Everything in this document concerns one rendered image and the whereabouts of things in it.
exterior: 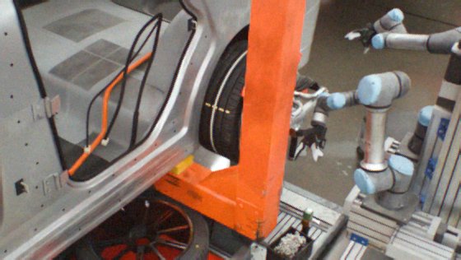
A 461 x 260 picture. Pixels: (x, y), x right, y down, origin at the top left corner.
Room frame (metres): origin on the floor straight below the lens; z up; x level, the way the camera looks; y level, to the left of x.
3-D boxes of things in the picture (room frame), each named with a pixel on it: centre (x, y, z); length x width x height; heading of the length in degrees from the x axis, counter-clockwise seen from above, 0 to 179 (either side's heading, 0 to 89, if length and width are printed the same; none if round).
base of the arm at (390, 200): (2.19, -0.74, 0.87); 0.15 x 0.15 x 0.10
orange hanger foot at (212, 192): (2.43, 0.16, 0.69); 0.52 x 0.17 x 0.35; 59
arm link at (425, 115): (2.63, -0.98, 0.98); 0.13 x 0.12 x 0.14; 127
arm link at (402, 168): (2.18, -0.73, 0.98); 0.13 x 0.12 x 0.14; 115
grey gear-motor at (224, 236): (2.57, 0.01, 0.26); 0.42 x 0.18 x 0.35; 59
